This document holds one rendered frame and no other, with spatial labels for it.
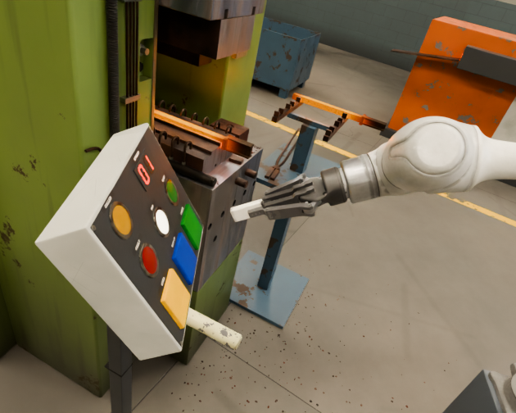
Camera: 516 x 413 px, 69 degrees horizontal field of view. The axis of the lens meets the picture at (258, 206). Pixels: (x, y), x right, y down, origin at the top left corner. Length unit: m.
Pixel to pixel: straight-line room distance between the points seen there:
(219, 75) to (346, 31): 7.57
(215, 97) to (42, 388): 1.29
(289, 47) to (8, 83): 4.03
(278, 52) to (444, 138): 4.37
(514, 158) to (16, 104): 0.99
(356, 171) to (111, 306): 0.48
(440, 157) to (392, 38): 8.15
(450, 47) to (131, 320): 4.15
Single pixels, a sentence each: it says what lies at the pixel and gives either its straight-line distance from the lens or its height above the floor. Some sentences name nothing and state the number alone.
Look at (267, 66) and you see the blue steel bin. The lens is 4.95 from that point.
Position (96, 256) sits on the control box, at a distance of 0.55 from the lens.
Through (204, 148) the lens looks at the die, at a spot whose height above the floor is 0.99.
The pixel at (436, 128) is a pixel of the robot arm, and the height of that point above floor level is 1.38.
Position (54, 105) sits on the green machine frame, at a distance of 0.95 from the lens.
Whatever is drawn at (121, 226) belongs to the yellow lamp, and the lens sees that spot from 0.58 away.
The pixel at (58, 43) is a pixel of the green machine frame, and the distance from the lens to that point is 0.89.
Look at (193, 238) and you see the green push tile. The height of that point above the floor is 1.00.
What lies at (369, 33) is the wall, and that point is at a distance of 8.79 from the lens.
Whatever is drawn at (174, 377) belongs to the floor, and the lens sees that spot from 1.77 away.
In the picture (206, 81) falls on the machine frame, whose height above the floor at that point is 1.08.
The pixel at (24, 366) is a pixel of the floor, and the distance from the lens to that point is 1.87.
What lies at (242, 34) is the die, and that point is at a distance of 1.14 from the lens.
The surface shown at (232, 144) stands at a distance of 1.22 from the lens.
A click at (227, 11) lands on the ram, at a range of 1.04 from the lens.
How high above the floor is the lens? 1.53
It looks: 34 degrees down
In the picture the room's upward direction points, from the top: 13 degrees clockwise
